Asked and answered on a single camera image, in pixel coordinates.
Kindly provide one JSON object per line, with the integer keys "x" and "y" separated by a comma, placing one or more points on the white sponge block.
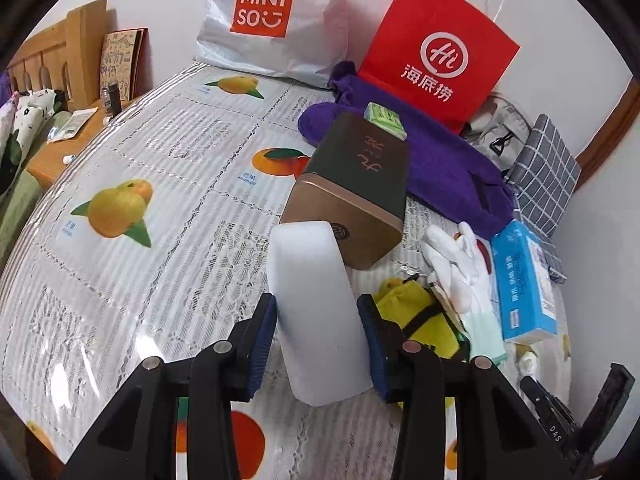
{"x": 324, "y": 347}

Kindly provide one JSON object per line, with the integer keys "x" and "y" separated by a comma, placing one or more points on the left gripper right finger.
{"x": 497, "y": 436}

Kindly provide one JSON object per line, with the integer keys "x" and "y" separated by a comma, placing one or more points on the purple towel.
{"x": 445, "y": 172}

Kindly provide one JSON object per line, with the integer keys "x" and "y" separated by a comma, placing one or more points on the red Haidilao paper bag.
{"x": 443, "y": 57}

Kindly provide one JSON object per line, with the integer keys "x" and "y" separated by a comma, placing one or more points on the blue tissue box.
{"x": 527, "y": 306}

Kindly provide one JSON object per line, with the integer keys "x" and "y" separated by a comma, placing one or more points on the brown wooden door frame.
{"x": 612, "y": 132}

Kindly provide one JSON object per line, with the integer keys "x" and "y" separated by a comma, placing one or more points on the beige grey backpack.
{"x": 498, "y": 130}

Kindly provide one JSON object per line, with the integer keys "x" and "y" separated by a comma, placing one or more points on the fruit print tablecloth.
{"x": 154, "y": 243}

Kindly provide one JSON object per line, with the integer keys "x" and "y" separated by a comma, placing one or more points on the grey checked cushion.
{"x": 543, "y": 179}

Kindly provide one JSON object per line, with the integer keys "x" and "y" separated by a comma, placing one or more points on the white packet on nightstand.
{"x": 72, "y": 126}

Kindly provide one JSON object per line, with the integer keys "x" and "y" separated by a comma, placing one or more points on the green tissue pack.
{"x": 385, "y": 119}

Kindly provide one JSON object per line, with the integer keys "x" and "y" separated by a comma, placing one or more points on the white work gloves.
{"x": 462, "y": 279}

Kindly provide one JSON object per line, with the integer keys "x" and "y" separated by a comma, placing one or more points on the dark gold tin box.
{"x": 356, "y": 180}

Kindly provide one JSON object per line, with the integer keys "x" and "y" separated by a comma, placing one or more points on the wooden nightstand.
{"x": 47, "y": 165}

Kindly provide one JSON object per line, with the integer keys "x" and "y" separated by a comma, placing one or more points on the yellow Adidas pouch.
{"x": 402, "y": 310}

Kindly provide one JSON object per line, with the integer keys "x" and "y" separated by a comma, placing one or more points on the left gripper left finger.
{"x": 135, "y": 435}

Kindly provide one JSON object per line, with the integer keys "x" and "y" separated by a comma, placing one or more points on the colourful quilt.
{"x": 26, "y": 119}

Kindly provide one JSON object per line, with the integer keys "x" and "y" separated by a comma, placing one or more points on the white Miniso plastic bag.
{"x": 295, "y": 39}

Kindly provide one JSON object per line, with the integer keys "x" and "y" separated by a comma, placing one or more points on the small dark bottle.
{"x": 111, "y": 99}

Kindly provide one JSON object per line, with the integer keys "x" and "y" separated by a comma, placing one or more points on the patterned notebook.
{"x": 120, "y": 56}

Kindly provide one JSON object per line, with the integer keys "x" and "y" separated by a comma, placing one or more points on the wooden bed headboard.
{"x": 65, "y": 56}

